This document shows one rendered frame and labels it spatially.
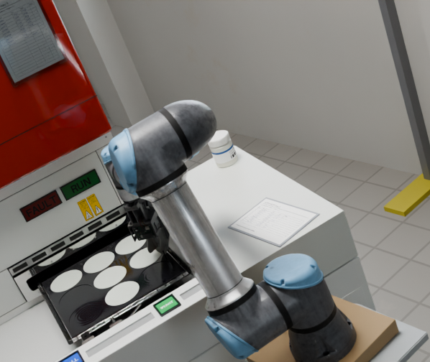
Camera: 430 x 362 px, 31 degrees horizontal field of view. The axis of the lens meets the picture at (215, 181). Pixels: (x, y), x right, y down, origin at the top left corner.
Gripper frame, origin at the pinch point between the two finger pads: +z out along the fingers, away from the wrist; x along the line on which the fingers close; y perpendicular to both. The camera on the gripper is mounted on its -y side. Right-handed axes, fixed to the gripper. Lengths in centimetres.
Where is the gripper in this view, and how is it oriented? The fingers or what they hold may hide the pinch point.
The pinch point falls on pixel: (163, 248)
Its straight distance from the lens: 223.0
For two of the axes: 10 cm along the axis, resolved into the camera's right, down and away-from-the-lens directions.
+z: 3.4, 8.3, 4.5
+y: -1.7, 5.3, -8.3
